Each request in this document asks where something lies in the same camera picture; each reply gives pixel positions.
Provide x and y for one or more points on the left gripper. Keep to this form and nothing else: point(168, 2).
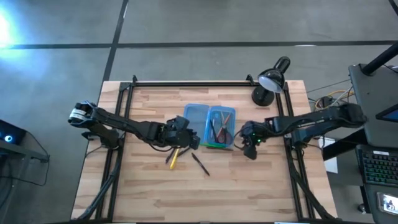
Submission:
point(174, 138)

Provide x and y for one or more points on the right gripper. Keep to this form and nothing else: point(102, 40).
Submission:
point(252, 133)

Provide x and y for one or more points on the green marker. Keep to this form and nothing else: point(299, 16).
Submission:
point(213, 145)

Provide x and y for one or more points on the black marker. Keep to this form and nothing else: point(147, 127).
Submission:
point(213, 130)

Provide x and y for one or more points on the yellow pen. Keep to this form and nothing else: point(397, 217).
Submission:
point(174, 159)

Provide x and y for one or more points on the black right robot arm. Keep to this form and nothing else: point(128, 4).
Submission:
point(311, 119)

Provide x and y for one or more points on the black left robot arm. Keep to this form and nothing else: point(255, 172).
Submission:
point(124, 124)

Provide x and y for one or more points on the blue translucent plastic supply box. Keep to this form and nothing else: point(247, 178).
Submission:
point(196, 121)

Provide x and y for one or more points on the thin black pen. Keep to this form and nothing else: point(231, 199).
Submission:
point(184, 151)

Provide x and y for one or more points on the black pen with clip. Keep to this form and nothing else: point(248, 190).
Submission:
point(200, 164)

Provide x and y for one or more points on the short black pen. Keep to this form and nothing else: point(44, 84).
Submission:
point(170, 156)

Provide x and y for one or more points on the black desk lamp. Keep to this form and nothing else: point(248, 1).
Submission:
point(273, 77)

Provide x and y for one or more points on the white paper sheet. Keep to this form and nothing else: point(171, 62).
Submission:
point(330, 155)

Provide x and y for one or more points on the backlit keyboard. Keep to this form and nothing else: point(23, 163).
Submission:
point(377, 166)

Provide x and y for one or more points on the grey side desk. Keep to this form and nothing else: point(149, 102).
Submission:
point(370, 93)

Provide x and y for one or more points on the dark tablet screen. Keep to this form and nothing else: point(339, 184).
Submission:
point(390, 115)

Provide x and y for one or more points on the smartphone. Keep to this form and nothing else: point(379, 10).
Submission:
point(388, 203)

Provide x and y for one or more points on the black pole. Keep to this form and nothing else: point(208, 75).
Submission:
point(381, 59)

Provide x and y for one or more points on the black device with blue light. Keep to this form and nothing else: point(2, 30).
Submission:
point(11, 132)

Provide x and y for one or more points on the black aluminium table frame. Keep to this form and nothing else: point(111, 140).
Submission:
point(199, 84)

